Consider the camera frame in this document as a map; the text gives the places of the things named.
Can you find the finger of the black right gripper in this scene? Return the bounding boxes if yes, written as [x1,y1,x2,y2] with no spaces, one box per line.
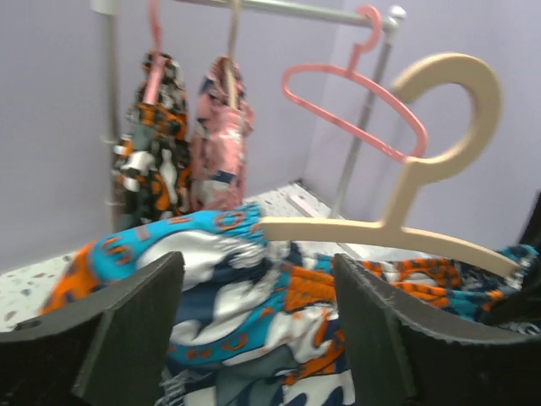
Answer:
[483,194,540,328]

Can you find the blue orange patterned shorts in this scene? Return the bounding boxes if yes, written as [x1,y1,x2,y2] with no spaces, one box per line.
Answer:
[40,202,540,406]

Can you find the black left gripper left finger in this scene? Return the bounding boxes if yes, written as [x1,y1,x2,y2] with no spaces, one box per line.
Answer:
[1,252,184,406]

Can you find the black orange camouflage shorts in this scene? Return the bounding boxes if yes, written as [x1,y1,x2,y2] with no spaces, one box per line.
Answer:
[112,52,191,230]

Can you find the pink patterned shorts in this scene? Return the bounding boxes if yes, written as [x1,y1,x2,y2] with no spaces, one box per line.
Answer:
[189,56,254,211]

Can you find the white clothes rack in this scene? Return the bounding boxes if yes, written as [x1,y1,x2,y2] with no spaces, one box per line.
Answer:
[89,0,407,232]

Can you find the wooden hanger with shorts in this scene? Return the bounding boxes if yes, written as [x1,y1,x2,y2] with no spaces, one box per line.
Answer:
[224,0,241,109]

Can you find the pink hanger left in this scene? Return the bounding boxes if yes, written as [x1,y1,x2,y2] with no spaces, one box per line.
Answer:
[143,0,166,106]

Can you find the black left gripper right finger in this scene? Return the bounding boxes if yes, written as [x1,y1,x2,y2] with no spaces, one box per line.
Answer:
[333,255,540,405]

